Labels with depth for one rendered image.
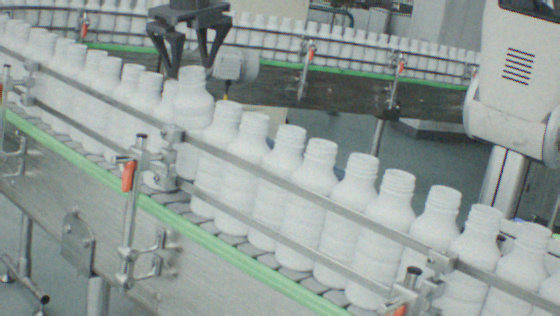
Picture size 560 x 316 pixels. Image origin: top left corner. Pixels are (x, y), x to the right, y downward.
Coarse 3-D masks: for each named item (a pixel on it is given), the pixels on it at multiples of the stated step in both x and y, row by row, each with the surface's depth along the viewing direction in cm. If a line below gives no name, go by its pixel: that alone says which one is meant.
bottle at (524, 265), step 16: (528, 224) 74; (528, 240) 71; (544, 240) 71; (512, 256) 73; (528, 256) 71; (544, 256) 72; (496, 272) 74; (512, 272) 71; (528, 272) 71; (544, 272) 72; (528, 288) 71; (496, 304) 73; (512, 304) 72; (528, 304) 71
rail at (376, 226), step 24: (0, 48) 142; (48, 72) 128; (96, 96) 117; (72, 120) 123; (144, 120) 109; (192, 144) 101; (240, 168) 95; (264, 168) 93; (192, 192) 102; (312, 192) 87; (240, 216) 96; (360, 216) 83; (288, 240) 91; (408, 240) 79; (336, 264) 86; (456, 264) 75; (384, 288) 81; (504, 288) 71; (552, 312) 67
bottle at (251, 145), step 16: (240, 128) 97; (256, 128) 96; (240, 144) 97; (256, 144) 97; (256, 160) 96; (224, 176) 98; (240, 176) 97; (256, 176) 97; (224, 192) 98; (240, 192) 97; (256, 192) 98; (240, 208) 98; (224, 224) 99; (240, 224) 98
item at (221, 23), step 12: (216, 12) 97; (192, 24) 96; (204, 24) 97; (216, 24) 98; (228, 24) 100; (204, 36) 104; (216, 36) 101; (204, 48) 104; (216, 48) 102; (204, 60) 104
